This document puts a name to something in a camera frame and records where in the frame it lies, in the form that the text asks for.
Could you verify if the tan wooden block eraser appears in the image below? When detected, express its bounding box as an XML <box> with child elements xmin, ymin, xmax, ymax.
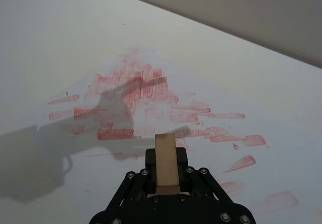
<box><xmin>154</xmin><ymin>133</ymin><xmax>183</xmax><ymax>197</ymax></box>

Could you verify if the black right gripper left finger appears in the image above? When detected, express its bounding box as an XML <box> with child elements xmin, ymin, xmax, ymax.
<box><xmin>88</xmin><ymin>148</ymin><xmax>157</xmax><ymax>224</ymax></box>

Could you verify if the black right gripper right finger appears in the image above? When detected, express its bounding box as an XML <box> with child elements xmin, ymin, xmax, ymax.
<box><xmin>177</xmin><ymin>147</ymin><xmax>259</xmax><ymax>224</ymax></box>

